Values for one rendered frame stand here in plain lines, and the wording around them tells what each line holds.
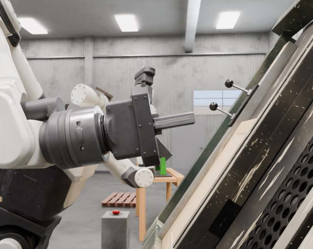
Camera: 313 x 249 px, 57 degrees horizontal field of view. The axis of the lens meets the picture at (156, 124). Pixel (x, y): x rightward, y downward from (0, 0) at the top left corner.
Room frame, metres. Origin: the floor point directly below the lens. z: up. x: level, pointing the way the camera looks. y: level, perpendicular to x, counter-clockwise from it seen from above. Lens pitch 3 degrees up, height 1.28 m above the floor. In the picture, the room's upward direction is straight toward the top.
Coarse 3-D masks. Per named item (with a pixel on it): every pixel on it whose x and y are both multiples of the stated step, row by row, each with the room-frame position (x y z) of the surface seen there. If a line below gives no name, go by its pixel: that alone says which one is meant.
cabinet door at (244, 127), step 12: (252, 120) 1.00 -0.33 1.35; (240, 132) 1.05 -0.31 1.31; (228, 144) 1.11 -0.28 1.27; (228, 156) 1.01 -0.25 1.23; (216, 168) 1.07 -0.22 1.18; (204, 180) 1.12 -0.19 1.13; (204, 192) 1.01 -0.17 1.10; (192, 204) 1.07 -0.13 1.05; (180, 216) 1.11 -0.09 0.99; (180, 228) 1.01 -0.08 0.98; (168, 240) 1.06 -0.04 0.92
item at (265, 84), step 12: (288, 48) 1.15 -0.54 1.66; (276, 60) 1.15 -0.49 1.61; (276, 72) 1.15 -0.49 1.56; (264, 84) 1.15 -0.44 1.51; (252, 96) 1.15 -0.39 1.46; (252, 108) 1.15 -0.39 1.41; (240, 120) 1.15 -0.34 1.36; (228, 132) 1.15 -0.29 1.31; (216, 156) 1.16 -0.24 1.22; (204, 168) 1.16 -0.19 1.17; (192, 192) 1.16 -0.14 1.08; (180, 204) 1.16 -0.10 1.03; (168, 228) 1.16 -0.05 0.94
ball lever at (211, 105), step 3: (213, 102) 1.22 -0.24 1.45; (210, 105) 1.22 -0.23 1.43; (213, 105) 1.21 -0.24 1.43; (216, 105) 1.22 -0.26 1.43; (210, 108) 1.23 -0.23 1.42; (213, 108) 1.22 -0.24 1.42; (216, 108) 1.22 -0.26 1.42; (219, 108) 1.21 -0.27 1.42; (222, 111) 1.20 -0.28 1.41; (228, 114) 1.19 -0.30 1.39; (234, 114) 1.17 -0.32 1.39; (231, 117) 1.17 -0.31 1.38
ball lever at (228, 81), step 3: (225, 81) 1.22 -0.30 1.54; (228, 81) 1.21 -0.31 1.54; (231, 81) 1.21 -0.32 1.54; (225, 84) 1.22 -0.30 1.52; (228, 84) 1.21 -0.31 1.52; (231, 84) 1.21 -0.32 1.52; (228, 87) 1.23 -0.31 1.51; (237, 87) 1.20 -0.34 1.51; (240, 87) 1.20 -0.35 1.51; (243, 90) 1.19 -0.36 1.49; (246, 90) 1.18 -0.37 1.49; (249, 90) 1.17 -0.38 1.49; (252, 90) 1.17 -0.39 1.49; (249, 93) 1.17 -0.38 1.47
